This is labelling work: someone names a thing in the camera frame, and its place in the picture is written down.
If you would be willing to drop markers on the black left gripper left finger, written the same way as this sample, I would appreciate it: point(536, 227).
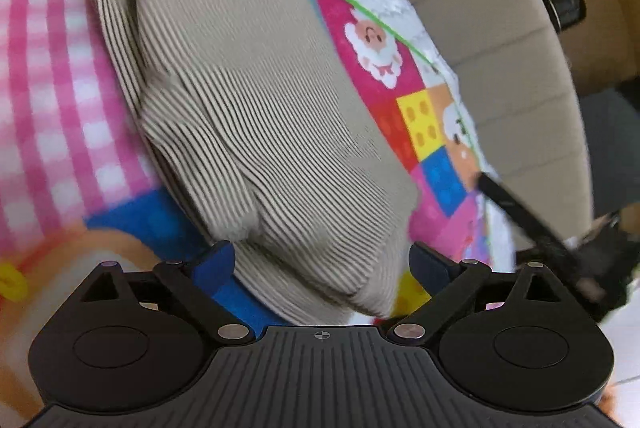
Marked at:
point(170, 304)

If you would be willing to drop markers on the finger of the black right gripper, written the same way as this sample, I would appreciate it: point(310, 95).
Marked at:
point(538, 232)

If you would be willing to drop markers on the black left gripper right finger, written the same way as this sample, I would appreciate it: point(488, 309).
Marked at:
point(471, 303)

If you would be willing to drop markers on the beige striped knit garment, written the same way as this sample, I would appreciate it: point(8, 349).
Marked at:
point(260, 136)

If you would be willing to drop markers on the colourful cartoon play mat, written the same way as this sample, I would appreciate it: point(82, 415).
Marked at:
point(76, 184)

